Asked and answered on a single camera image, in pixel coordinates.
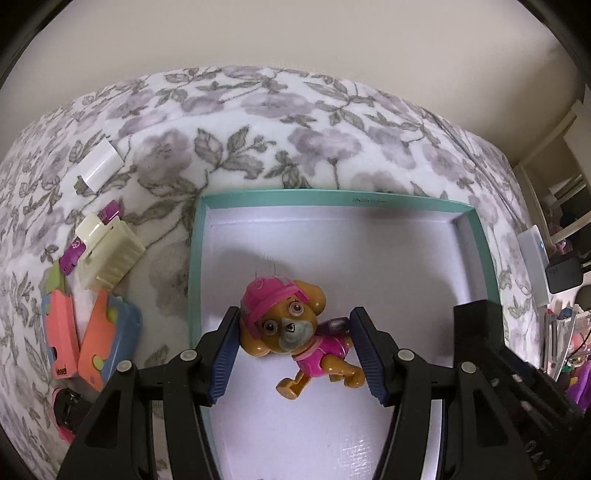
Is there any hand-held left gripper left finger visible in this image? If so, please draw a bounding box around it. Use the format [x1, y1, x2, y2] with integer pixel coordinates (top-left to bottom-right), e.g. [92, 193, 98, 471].
[58, 305, 242, 480]

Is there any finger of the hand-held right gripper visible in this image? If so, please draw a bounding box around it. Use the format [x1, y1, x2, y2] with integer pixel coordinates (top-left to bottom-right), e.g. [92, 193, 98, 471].
[452, 300, 580, 430]

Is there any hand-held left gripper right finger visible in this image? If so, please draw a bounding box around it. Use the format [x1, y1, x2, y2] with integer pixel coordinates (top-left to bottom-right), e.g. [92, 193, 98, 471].
[349, 305, 527, 480]

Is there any brown pink dog toy figure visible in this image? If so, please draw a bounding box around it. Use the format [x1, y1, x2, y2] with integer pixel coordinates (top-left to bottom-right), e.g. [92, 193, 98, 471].
[238, 276, 368, 401]

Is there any teal cardboard box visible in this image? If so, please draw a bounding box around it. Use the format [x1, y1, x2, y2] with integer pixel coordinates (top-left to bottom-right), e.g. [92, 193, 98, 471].
[188, 188, 502, 480]

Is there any orange blue plastic toy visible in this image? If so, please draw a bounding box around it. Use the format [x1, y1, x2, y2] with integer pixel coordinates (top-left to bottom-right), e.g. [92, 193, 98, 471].
[78, 290, 143, 393]

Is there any cream hair claw clip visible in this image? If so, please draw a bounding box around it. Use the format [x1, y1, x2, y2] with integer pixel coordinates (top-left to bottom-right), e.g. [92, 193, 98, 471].
[75, 213, 147, 291]

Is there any salmon pink plastic toy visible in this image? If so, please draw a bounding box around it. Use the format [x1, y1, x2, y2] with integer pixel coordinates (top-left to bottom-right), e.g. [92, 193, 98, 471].
[41, 265, 81, 380]

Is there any pink smart watch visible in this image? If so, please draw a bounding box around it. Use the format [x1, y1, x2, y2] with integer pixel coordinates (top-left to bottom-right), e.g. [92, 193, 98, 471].
[52, 387, 93, 445]

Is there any purple tube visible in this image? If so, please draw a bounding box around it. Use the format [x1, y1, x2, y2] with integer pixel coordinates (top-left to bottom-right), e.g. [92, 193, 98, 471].
[58, 200, 125, 275]

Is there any white charger plug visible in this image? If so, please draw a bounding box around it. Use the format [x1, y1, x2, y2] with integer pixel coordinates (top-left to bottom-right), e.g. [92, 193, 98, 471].
[74, 139, 125, 197]

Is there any purple fleece blanket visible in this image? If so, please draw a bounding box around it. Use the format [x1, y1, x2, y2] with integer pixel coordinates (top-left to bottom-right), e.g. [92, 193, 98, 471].
[566, 364, 591, 403]

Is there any white power strip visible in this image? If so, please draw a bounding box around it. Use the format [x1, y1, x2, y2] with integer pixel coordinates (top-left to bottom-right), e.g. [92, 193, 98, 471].
[517, 224, 550, 306]

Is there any black power adapter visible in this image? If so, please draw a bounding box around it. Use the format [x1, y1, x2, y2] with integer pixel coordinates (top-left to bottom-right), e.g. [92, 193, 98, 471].
[546, 256, 583, 294]

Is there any white shelf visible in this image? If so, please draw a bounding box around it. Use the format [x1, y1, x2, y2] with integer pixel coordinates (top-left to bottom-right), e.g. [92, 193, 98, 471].
[512, 99, 591, 245]

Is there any floral blanket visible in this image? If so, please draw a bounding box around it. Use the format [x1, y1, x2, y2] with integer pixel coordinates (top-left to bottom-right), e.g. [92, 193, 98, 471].
[0, 67, 550, 480]

